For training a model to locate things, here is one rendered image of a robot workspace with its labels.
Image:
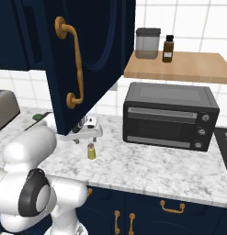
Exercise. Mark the grey lidded storage jar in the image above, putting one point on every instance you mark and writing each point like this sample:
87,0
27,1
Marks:
147,44

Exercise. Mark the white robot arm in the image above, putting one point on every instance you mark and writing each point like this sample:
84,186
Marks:
29,147

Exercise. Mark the silver toaster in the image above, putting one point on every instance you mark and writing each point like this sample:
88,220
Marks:
4,108

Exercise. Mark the navy wall cabinet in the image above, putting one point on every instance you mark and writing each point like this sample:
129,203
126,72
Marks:
13,36

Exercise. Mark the black hob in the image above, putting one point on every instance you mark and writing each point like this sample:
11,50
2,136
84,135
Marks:
225,150

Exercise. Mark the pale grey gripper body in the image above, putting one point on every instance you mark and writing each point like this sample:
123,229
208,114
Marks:
87,133

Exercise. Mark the yellow shaker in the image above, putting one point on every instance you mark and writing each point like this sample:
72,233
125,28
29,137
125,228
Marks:
91,152

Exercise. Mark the navy base cabinet door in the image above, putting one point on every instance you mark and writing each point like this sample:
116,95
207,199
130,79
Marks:
102,211
179,221

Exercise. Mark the brown glass bottle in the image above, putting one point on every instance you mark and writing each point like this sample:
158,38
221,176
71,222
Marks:
168,50

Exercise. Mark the black toaster oven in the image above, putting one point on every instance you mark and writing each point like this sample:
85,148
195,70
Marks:
167,122

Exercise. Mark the navy wall cabinet door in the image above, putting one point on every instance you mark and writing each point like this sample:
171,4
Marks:
102,46

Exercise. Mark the green condiment bottle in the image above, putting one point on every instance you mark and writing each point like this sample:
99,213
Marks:
37,116

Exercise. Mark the wooden wall shelf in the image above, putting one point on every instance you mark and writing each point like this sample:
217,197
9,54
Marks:
191,67

